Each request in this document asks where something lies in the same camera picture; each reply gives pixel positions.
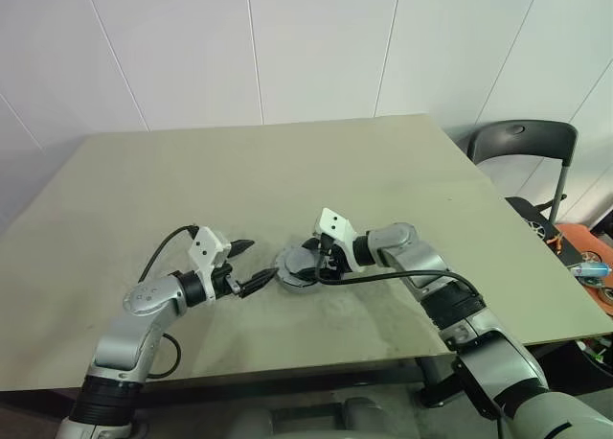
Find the grey robot torso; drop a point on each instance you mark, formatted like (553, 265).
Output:
(354, 415)

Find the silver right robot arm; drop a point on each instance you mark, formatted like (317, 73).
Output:
(416, 257)

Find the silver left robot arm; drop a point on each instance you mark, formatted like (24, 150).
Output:
(143, 297)

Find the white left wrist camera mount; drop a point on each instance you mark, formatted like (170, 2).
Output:
(203, 242)

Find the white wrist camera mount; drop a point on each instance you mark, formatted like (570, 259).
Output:
(333, 223)
(203, 242)

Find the silver spoked wheel part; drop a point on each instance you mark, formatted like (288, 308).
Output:
(538, 228)

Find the blue and white tube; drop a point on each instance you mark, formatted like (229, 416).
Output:
(591, 270)

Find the dark grey folding chair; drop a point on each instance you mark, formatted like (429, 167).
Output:
(527, 137)

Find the black side board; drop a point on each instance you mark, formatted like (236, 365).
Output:
(565, 253)

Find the small silver wheel part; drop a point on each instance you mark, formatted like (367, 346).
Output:
(591, 256)

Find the grey round motor lid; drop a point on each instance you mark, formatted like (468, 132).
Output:
(297, 261)

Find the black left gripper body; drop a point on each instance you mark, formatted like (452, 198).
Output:
(222, 281)

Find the black table frame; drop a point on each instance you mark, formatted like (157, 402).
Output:
(287, 381)

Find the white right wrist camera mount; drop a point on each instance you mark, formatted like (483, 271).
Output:
(333, 223)

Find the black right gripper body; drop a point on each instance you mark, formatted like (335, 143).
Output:
(341, 259)

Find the black container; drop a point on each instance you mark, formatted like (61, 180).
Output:
(565, 367)

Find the round metal bearing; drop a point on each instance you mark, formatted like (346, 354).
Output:
(608, 295)

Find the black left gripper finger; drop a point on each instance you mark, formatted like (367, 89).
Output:
(256, 282)
(241, 247)

